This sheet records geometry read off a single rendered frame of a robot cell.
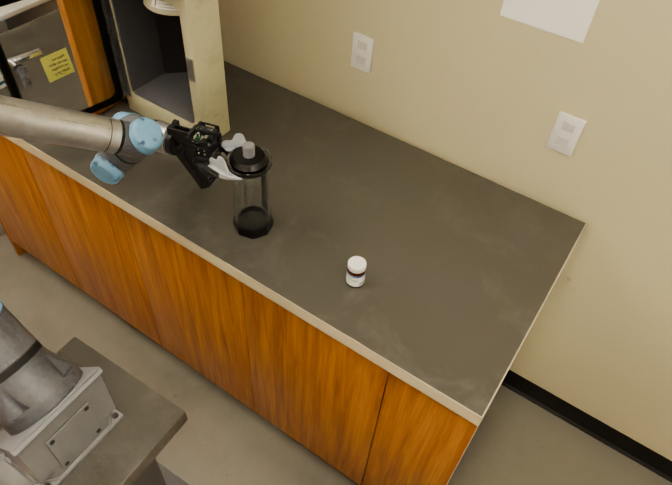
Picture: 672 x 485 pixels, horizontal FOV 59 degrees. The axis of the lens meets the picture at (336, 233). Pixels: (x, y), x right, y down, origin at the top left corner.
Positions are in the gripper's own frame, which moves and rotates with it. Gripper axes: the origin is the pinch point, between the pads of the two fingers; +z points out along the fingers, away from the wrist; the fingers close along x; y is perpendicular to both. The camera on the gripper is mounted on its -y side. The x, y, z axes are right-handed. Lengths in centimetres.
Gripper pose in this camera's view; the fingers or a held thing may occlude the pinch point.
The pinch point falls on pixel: (248, 166)
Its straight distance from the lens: 143.5
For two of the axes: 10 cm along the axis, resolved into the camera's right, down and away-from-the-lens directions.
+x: 3.2, -6.8, 6.5
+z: 9.5, 2.7, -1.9
